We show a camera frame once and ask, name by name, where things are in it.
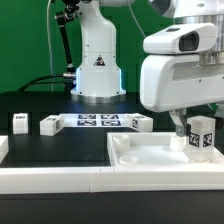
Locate white square table top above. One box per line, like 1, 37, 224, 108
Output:
107, 132, 224, 166

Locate black cables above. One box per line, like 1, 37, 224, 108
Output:
18, 73, 76, 93

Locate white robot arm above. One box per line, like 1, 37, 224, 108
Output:
65, 0, 224, 136

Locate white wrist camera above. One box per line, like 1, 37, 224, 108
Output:
143, 23, 217, 55

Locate white U-shaped obstacle fence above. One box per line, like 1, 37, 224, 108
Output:
0, 134, 224, 195

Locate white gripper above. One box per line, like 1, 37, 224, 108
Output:
140, 55, 224, 137

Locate white base tag plate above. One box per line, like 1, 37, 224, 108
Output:
63, 113, 128, 127

